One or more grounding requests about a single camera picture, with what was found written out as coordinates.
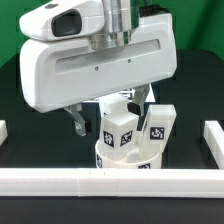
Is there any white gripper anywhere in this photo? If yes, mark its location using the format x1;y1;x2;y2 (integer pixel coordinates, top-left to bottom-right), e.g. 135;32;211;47
19;0;177;136

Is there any white round stool seat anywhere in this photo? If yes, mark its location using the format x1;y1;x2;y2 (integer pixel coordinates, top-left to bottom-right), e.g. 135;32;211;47
95;143;162;169

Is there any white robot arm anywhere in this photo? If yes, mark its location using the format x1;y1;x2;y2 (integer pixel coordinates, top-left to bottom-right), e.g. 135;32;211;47
19;0;177;136

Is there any white marker sheet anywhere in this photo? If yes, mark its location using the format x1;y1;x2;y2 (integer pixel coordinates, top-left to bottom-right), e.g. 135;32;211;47
86;86;156;103

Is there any white left fence bar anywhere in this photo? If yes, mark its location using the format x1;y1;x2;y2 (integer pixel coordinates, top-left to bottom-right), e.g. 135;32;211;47
0;120;8;146

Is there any white front fence bar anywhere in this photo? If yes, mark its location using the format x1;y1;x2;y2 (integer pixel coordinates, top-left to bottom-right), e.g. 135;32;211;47
0;168;224;198

